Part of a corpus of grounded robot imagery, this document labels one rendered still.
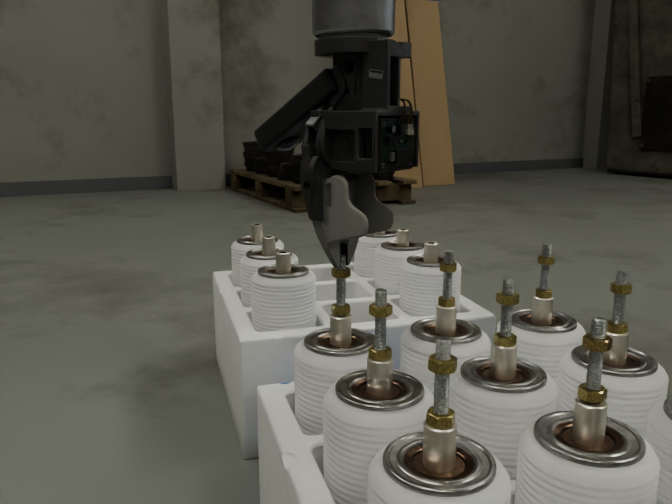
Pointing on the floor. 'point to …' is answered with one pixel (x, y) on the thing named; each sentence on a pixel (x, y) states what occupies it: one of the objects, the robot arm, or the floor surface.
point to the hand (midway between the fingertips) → (336, 252)
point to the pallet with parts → (281, 173)
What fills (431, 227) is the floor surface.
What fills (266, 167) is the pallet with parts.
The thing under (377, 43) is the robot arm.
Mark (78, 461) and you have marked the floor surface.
